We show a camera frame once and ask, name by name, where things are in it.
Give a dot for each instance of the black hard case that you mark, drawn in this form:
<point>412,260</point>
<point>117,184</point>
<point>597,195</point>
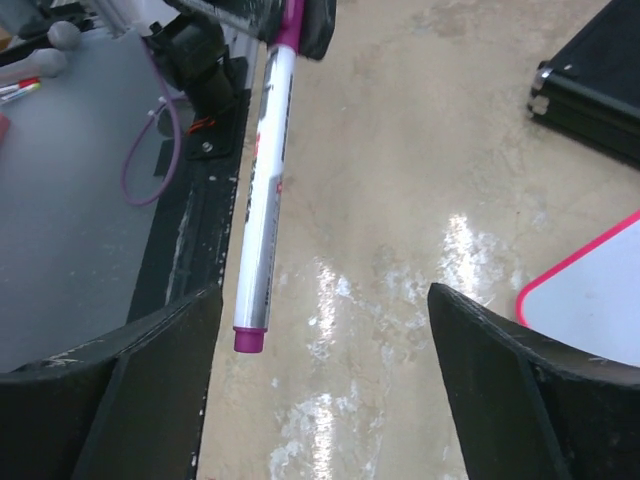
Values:
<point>589,90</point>

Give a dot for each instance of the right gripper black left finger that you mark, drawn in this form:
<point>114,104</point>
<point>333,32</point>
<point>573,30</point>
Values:
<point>126,405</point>

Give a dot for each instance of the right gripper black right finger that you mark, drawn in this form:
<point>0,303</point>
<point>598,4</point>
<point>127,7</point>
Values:
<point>526,406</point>

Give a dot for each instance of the whiteboard with pink frame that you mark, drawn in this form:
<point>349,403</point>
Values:
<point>590,300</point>

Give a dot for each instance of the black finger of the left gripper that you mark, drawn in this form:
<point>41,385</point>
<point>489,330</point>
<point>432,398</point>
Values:
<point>259,19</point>
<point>318,25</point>

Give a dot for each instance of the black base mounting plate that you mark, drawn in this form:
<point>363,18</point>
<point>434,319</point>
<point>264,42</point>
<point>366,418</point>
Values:
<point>188,243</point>

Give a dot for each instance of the purple capped whiteboard marker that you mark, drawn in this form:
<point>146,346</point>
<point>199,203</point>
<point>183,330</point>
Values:
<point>253,297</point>

